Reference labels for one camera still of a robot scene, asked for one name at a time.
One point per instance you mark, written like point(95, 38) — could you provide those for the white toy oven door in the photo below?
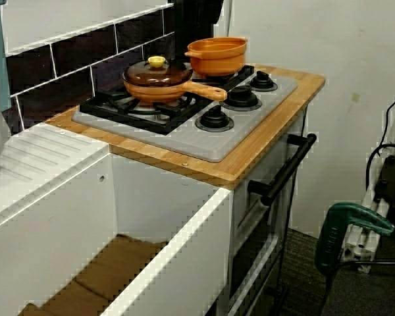
point(270, 158)

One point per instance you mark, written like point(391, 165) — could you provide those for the dark tile backsplash panel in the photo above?
point(72, 59)

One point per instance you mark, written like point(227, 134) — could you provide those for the orange toy frying pan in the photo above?
point(204, 91)

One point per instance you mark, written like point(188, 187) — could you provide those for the dark upright pillar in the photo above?
point(186, 31)

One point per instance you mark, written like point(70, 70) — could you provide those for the black stove knob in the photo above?
point(262, 80)
point(214, 118)
point(240, 96)

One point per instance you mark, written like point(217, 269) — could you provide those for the aluminium frame rails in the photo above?
point(375, 210)

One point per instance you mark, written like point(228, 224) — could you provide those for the orange toy cooking pot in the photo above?
point(217, 62)

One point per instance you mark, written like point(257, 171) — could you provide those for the green power tool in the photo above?
point(329, 243)

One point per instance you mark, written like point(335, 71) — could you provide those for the black burner grate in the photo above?
point(118, 113)

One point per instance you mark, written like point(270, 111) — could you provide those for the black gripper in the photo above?
point(212, 10)

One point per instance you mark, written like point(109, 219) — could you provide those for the grey toy stove plate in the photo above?
point(197, 145)

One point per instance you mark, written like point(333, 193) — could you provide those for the brown transparent lid yellow knob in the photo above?
point(151, 77)

